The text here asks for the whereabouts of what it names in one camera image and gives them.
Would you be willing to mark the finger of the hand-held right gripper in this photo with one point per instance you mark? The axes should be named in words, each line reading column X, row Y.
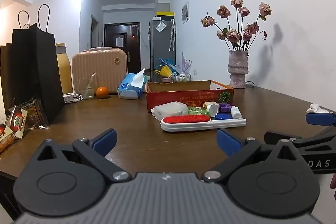
column 319, row 119
column 273, row 137

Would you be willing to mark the purple bottle cap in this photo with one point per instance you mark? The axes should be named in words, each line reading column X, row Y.
column 225, row 107

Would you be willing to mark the dark brown door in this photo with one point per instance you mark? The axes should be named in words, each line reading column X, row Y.
column 131, row 56

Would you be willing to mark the orange cardboard box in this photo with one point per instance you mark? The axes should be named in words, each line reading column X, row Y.
column 183, row 98

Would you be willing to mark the cluttered storage rack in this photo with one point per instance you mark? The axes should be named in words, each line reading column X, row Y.
column 181, row 77

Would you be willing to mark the grey interior door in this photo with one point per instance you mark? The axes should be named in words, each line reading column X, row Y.
column 94, row 32

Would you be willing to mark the orange snack packet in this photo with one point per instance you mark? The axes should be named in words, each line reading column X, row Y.
column 4, row 138

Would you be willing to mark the purple feather decor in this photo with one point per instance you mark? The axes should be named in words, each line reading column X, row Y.
column 185, row 64

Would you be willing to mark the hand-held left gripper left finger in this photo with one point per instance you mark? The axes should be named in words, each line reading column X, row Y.
column 105, row 140

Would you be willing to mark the translucent white plastic container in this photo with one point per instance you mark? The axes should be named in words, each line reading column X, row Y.
column 170, row 109

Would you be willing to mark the pink suitcase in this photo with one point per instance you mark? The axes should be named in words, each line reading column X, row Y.
column 105, row 69

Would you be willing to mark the yellow box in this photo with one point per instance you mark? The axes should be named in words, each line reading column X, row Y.
column 165, row 14

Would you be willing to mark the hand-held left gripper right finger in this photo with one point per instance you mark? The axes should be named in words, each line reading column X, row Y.
column 228, row 141

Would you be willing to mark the pink pot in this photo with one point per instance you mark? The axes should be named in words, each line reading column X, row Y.
column 166, row 79

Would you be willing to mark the framed wall picture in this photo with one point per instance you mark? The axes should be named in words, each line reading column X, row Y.
column 185, row 12

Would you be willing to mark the blue tissue pack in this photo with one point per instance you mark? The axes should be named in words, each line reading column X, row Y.
column 130, row 88

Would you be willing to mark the white paper notice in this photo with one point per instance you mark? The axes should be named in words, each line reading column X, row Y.
column 119, row 41

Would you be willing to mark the green and red snack packet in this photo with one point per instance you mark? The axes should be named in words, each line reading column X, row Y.
column 17, row 121

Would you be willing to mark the pink textured vase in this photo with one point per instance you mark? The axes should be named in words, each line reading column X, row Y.
column 237, row 69

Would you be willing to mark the orange fruit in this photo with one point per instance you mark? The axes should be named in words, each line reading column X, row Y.
column 102, row 92

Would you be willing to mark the person's right hand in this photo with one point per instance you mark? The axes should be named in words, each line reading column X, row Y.
column 334, row 182

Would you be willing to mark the crumpled white tissue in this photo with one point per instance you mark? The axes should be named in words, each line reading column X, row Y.
column 316, row 108

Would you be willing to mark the bunch of dried roses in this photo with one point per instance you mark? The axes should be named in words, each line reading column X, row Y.
column 236, row 32

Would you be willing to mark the yellow watering can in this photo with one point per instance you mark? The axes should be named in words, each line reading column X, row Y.
column 163, row 71

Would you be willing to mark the blue plastic item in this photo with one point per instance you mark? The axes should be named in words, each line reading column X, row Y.
column 166, row 61

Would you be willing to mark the white paper note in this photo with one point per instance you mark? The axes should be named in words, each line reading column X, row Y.
column 160, row 26

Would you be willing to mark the white bottle cap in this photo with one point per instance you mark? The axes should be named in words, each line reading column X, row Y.
column 212, row 109

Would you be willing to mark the grey fridge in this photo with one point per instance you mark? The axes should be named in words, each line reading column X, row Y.
column 160, row 50

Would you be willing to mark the green spray bottle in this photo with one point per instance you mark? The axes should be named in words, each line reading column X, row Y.
column 198, row 110

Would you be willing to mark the clear glass cup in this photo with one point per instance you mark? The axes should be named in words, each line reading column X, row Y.
column 87, row 88

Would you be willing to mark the brown snack packet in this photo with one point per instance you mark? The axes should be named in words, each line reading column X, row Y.
column 35, row 113

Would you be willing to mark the white folded umbrella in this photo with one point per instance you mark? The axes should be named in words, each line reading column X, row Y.
column 172, row 35

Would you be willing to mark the yellow bottle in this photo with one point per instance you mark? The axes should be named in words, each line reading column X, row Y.
column 64, row 69

